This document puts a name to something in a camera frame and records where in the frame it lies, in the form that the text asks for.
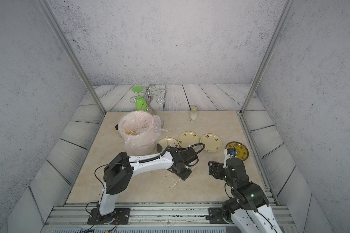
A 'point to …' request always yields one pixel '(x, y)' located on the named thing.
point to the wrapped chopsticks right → (175, 183)
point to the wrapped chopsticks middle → (195, 167)
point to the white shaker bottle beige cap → (193, 114)
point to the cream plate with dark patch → (163, 142)
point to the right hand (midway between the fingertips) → (216, 164)
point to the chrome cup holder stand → (148, 96)
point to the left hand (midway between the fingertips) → (187, 178)
